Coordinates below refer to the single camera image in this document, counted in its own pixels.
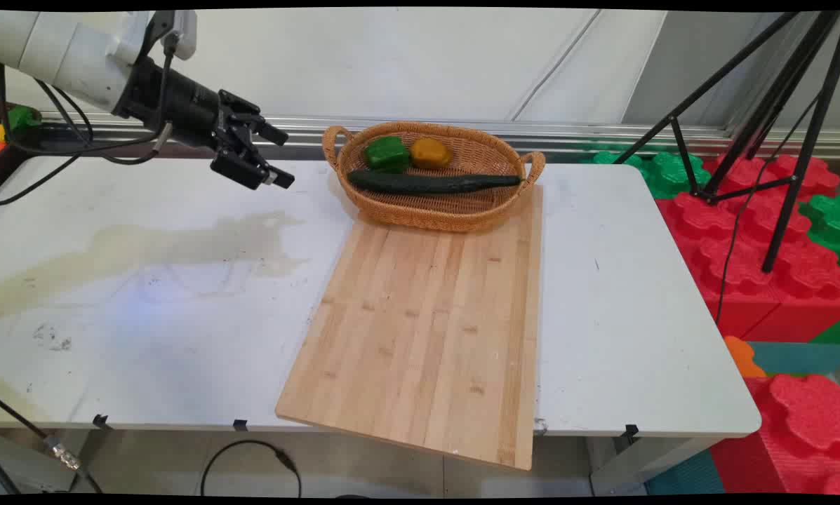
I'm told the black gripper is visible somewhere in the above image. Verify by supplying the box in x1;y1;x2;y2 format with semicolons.
115;56;296;191

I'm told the dark green toy cucumber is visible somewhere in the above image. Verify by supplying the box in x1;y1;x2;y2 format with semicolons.
347;169;524;196

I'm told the green toy bell pepper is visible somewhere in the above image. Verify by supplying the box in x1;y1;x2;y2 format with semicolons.
362;135;412;174

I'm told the yellow toy potato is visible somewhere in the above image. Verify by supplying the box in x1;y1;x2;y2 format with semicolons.
410;137;454;170

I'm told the woven wicker basket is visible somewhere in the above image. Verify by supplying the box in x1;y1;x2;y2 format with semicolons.
321;121;547;234

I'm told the green toy vegetable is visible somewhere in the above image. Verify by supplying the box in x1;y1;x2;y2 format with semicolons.
7;105;43;132

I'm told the bamboo cutting board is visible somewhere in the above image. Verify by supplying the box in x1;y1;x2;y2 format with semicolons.
275;184;544;471

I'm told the green foam block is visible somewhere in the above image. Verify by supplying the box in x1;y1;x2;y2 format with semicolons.
798;193;840;269
591;150;712;201

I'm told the grey table leg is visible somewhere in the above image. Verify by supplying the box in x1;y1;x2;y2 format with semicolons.
588;436;726;497

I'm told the large red foam block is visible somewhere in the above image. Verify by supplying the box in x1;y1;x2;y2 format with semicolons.
655;154;840;342

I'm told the orange foam piece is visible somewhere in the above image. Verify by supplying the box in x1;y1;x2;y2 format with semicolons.
724;336;768;379

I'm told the black tripod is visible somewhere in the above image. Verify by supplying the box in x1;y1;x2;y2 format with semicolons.
613;10;840;274

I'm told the teal foam mat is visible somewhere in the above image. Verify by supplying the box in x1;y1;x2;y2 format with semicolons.
746;341;840;377

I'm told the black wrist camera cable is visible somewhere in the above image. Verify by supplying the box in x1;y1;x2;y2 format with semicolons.
93;32;178;166

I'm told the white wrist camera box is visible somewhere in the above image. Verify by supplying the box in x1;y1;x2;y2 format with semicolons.
154;10;198;61

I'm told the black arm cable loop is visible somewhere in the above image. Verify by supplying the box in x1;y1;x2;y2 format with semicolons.
0;63;161;206

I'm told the black floor cable loop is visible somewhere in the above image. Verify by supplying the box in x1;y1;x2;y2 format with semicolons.
200;440;302;499

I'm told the aluminium wall rail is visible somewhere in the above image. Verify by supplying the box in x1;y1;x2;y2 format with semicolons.
41;111;840;159

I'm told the black cable metal connector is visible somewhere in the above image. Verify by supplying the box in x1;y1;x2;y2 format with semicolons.
0;395;105;494

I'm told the thin black tripod cable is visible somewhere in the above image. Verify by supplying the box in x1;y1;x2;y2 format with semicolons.
714;91;822;327

